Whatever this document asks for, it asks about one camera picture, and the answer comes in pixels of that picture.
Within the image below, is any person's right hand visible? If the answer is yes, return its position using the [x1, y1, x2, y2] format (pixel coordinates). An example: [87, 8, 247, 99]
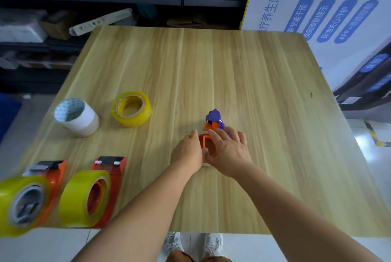
[203, 127, 254, 179]

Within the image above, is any person's left hand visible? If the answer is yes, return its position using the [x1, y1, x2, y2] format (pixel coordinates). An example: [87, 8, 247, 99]
[170, 129, 204, 174]

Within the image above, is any orange tape dispenser purple handle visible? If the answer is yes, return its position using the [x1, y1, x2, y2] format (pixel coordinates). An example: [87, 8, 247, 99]
[198, 109, 232, 168]

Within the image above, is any person's right forearm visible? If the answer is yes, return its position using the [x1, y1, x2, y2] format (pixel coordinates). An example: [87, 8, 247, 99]
[233, 162, 386, 262]

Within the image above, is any person's left forearm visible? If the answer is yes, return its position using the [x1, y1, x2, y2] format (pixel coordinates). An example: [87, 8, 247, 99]
[72, 161, 196, 262]

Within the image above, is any yellow tape roll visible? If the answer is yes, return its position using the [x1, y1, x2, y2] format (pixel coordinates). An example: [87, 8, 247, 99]
[58, 170, 111, 228]
[0, 175, 53, 238]
[111, 91, 152, 128]

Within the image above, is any person's right white shoe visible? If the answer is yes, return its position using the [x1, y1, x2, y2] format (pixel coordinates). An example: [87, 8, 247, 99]
[203, 233, 224, 258]

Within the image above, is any person's white shoe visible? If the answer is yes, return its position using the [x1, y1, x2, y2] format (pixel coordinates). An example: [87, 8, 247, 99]
[203, 233, 224, 258]
[163, 232, 184, 256]

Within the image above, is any person's left white shoe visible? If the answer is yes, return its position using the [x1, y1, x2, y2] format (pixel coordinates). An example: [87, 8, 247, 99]
[163, 232, 184, 256]

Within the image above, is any flat brown cardboard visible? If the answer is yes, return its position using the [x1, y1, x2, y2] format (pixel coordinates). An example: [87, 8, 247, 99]
[166, 15, 242, 30]

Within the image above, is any white tape roll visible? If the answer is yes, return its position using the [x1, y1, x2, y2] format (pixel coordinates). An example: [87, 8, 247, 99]
[54, 98, 100, 137]

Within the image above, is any black box with blue labels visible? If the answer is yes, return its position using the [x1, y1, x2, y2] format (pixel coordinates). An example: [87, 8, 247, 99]
[332, 55, 391, 111]

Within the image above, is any long white box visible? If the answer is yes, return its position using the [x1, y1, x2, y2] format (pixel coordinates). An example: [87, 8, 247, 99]
[69, 8, 134, 36]

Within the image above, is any small brown cardboard box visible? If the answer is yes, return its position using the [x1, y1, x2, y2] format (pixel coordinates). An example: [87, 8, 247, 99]
[40, 11, 77, 41]

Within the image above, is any blue bin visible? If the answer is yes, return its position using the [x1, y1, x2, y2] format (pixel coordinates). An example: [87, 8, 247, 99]
[0, 93, 22, 145]

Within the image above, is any stack of white packages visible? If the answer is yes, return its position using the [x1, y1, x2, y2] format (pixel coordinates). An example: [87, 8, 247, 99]
[0, 8, 49, 43]

